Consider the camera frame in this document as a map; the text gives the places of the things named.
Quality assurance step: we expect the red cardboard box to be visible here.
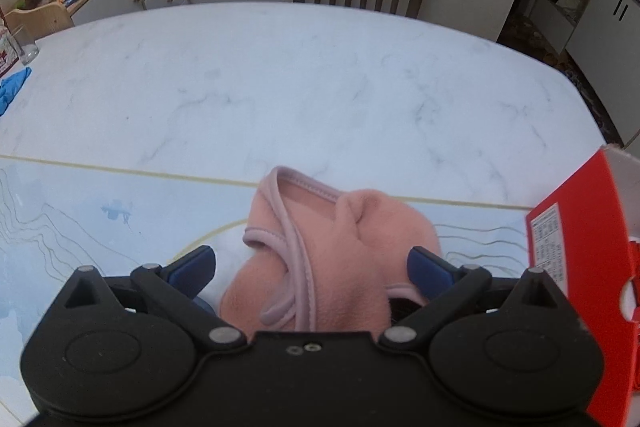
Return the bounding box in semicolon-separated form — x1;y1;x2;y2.
525;146;640;427

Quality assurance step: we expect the red and white snack bag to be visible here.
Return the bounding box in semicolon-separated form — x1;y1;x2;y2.
0;7;24;78

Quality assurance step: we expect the pink fleece cloth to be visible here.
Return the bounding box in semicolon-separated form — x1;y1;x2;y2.
218;165;443;336

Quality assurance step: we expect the small light wooden chair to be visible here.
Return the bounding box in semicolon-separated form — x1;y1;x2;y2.
5;3;76;40

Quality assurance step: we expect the white open shelf unit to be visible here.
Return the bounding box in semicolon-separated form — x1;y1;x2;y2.
530;0;597;54

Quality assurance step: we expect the patterned dark rug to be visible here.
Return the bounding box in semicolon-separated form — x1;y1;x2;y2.
497;14;626;148

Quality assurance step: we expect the white cabinet with black handles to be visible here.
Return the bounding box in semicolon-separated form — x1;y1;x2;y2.
565;0;640;100

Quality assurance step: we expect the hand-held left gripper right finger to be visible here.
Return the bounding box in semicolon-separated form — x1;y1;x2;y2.
378;245;573;350

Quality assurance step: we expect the blue rubber glove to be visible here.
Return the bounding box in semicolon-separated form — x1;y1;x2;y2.
0;67;32;118

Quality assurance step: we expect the clear drinking glass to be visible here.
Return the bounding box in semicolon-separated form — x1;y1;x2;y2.
9;24;40;66

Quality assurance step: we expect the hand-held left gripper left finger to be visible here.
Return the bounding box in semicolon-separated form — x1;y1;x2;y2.
52;245;248;351

